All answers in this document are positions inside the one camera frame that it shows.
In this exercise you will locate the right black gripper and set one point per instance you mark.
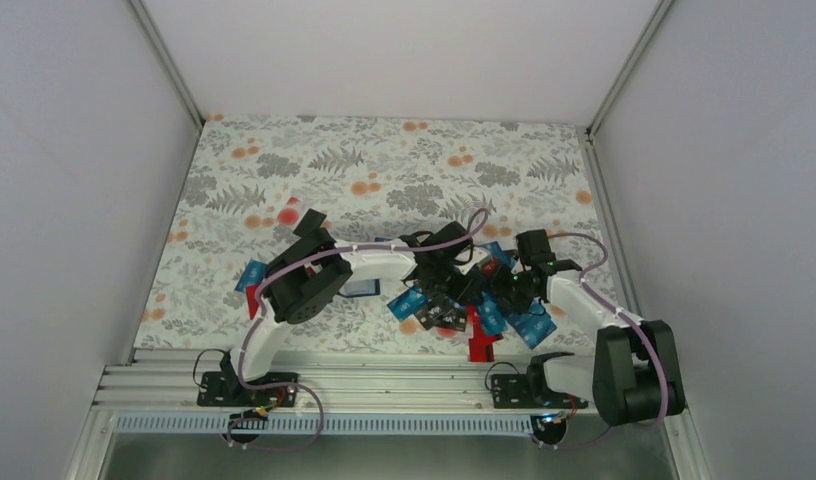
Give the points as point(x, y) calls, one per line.
point(496, 282)

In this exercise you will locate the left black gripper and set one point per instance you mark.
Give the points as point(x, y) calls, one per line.
point(465, 290)

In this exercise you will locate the navy blue card holder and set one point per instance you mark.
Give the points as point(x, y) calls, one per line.
point(360, 289)

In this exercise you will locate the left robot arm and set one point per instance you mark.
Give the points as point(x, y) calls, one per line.
point(303, 280)

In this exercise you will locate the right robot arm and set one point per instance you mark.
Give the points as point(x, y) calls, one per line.
point(634, 372)

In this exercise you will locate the blue card pile centre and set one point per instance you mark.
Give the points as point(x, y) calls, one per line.
point(491, 319)

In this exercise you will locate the blue card pile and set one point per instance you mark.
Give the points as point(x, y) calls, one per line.
point(407, 303)
point(491, 319)
point(534, 326)

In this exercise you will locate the blue card pile right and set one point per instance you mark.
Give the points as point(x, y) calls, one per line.
point(534, 326)

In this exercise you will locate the black visa card pile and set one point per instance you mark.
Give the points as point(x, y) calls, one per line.
point(440, 313)

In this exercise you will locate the blue card pile left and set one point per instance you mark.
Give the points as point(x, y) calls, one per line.
point(407, 303)

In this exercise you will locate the red card pile bottom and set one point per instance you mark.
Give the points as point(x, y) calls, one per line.
point(481, 344)

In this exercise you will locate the black card upper left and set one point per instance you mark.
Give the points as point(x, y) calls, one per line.
point(309, 221)

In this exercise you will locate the red card left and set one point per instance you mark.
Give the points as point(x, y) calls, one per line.
point(252, 302)

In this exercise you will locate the floral patterned table mat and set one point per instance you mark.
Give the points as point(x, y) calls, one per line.
point(372, 178)

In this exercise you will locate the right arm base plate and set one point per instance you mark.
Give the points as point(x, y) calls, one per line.
point(516, 391)

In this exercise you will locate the blue slotted cable duct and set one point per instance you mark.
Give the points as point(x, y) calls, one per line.
point(331, 424)

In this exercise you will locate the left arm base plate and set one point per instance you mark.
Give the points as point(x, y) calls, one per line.
point(218, 389)

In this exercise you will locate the aluminium rail frame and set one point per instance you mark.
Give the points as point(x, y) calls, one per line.
point(341, 382)

